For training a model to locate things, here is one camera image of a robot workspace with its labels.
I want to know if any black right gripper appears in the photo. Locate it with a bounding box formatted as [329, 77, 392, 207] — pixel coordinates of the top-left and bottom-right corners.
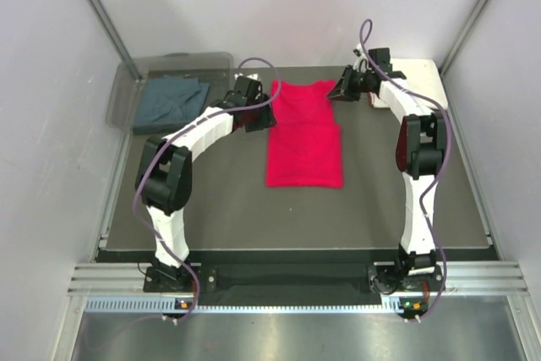
[325, 66, 372, 103]

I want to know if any pink t shirt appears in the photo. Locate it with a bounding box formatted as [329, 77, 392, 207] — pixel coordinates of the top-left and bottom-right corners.
[265, 79, 344, 189]

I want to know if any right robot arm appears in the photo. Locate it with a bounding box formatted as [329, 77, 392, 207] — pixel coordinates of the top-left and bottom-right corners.
[327, 46, 448, 290]

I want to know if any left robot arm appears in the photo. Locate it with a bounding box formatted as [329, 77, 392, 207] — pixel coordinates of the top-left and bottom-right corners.
[135, 74, 276, 291]

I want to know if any folded white t shirt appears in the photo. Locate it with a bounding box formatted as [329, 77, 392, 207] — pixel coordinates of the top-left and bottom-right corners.
[391, 57, 448, 110]

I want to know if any grey-blue t shirt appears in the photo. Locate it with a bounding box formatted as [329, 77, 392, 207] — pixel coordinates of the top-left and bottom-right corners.
[132, 76, 210, 134]

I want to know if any clear plastic bin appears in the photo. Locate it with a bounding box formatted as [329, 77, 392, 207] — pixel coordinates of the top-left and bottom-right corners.
[106, 52, 233, 134]

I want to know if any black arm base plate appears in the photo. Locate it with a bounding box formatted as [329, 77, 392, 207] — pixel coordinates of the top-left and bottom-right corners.
[143, 250, 445, 294]

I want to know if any left aluminium corner post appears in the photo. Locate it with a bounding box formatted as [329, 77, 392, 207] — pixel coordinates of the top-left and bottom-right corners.
[86, 0, 142, 82]

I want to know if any aluminium corner post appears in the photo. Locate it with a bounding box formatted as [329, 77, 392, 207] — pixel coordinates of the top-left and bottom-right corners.
[86, 0, 142, 82]
[439, 0, 492, 78]

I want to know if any right aluminium corner post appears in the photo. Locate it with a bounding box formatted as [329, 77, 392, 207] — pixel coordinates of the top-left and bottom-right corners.
[439, 0, 492, 78]

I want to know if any aluminium frame rail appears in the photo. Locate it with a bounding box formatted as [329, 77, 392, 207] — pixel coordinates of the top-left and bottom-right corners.
[68, 261, 528, 296]

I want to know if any grey slotted cable duct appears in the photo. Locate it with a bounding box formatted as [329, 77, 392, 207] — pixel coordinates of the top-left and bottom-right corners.
[85, 296, 421, 315]

